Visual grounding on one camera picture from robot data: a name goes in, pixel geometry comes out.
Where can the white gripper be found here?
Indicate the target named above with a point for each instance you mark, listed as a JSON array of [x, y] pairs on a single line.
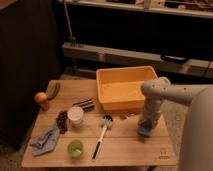
[[151, 111]]

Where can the blue sponge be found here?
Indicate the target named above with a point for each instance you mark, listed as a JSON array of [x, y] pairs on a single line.
[[145, 128]]

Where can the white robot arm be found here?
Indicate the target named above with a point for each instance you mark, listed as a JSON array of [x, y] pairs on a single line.
[[196, 150]]

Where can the small brown crumbs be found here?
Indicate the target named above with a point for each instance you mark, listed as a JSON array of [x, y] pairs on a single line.
[[124, 117]]

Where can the white dish brush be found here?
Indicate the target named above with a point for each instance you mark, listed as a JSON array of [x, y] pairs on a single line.
[[107, 122]]

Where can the orange plastic bin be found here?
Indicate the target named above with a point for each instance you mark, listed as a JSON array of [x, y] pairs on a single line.
[[120, 88]]

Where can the white paper cup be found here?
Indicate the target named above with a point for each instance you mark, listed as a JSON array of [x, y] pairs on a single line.
[[75, 115]]

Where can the green plastic cup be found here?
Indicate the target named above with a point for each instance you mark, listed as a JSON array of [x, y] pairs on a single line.
[[75, 148]]

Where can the brown grape bunch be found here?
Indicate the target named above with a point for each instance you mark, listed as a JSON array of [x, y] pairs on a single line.
[[61, 121]]

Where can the metal shelf rack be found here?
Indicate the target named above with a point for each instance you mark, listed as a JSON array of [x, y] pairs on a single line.
[[171, 40]]

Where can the green cucumber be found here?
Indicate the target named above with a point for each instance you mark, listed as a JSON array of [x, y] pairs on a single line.
[[55, 91]]

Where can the blue-grey cloth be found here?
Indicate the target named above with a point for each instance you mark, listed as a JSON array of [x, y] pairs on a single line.
[[46, 142]]

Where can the orange fruit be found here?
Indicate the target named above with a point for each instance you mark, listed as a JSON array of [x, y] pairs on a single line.
[[40, 98]]

